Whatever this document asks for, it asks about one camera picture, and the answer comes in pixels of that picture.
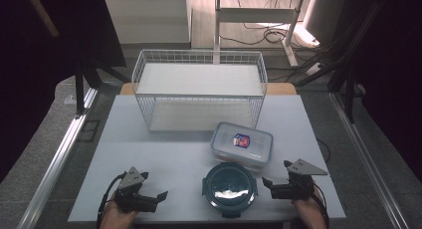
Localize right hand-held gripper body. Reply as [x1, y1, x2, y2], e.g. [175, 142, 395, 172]
[270, 157, 329, 201]

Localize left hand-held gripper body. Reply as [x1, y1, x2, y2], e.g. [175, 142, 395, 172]
[113, 165, 159, 214]

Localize dark round lidded food container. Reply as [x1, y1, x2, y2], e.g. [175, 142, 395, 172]
[201, 161, 260, 219]

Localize clear rectangular lidded food container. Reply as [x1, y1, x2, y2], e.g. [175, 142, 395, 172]
[210, 120, 275, 170]

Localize white wire shelf rack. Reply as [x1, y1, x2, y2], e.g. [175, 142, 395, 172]
[130, 49, 269, 134]

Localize person's left hand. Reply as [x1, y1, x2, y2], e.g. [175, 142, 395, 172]
[99, 194, 139, 229]

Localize person's right hand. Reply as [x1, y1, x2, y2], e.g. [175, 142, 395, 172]
[291, 188, 328, 229]

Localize wooden board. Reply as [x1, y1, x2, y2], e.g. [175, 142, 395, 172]
[118, 82, 298, 97]

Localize black metal stand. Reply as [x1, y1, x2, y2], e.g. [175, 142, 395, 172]
[287, 0, 389, 124]
[73, 54, 133, 119]

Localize dark curtain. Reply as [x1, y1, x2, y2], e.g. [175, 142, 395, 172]
[331, 0, 422, 175]
[0, 0, 127, 184]

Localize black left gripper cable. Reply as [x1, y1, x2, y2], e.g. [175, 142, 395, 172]
[96, 171, 129, 229]

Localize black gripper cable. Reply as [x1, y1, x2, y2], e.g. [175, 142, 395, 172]
[96, 171, 129, 229]
[310, 181, 330, 229]

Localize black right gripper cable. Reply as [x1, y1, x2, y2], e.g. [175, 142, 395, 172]
[310, 181, 330, 229]

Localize thin black cable loop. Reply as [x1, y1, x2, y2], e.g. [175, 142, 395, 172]
[316, 137, 332, 164]

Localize aluminium rail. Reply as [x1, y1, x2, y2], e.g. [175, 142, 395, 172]
[15, 87, 100, 229]
[328, 91, 412, 229]

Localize black floor cables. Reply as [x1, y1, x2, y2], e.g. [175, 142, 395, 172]
[218, 0, 321, 48]

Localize white metal desk frame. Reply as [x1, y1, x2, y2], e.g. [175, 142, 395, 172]
[213, 0, 305, 69]

